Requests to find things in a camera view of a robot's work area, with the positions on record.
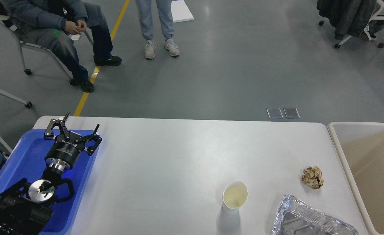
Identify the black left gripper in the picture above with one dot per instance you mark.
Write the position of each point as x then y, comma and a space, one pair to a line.
63, 148

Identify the white paper cup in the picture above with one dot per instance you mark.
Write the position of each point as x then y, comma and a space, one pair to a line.
234, 196

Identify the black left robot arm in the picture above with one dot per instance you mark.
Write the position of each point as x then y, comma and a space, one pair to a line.
42, 183

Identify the blue plastic tray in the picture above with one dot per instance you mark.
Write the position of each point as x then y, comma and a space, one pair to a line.
27, 161

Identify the seated person in grey jacket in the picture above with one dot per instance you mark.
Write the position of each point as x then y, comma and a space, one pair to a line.
48, 23

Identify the white chair under seated person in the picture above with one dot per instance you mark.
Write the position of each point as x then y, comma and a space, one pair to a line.
23, 41

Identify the white board on floor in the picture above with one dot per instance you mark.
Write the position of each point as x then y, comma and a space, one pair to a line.
180, 11

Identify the left floor metal plate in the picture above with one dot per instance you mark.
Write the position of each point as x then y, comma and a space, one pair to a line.
274, 113

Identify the floor metal plate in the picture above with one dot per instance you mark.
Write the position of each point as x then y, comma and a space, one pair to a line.
291, 113
274, 113

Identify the right floor metal plate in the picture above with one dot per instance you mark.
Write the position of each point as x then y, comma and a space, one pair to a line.
291, 113

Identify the aluminium foil tray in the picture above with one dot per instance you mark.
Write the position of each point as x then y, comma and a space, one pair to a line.
295, 217

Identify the crumpled brown paper ball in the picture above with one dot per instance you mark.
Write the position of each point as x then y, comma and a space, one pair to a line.
313, 177

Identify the beige plastic bin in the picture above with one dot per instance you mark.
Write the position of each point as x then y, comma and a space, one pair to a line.
360, 146

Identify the chair with dark coat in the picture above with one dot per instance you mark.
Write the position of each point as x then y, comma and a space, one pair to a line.
353, 18

